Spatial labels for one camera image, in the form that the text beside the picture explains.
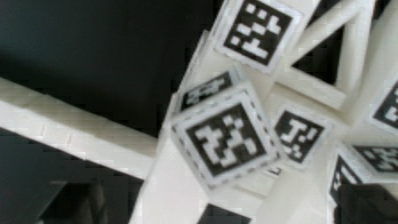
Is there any white U-shaped fence rail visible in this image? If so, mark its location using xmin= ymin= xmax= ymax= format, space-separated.
xmin=0 ymin=78 xmax=156 ymax=178

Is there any white tagged cube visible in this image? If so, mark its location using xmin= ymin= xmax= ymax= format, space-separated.
xmin=171 ymin=66 xmax=283 ymax=191
xmin=329 ymin=144 xmax=398 ymax=203

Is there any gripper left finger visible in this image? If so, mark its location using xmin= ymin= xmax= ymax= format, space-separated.
xmin=7 ymin=178 xmax=112 ymax=224

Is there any white chair back frame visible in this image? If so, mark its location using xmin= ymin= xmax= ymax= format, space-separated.
xmin=128 ymin=0 xmax=398 ymax=224

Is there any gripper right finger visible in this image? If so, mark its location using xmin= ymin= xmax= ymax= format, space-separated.
xmin=332 ymin=183 xmax=398 ymax=224

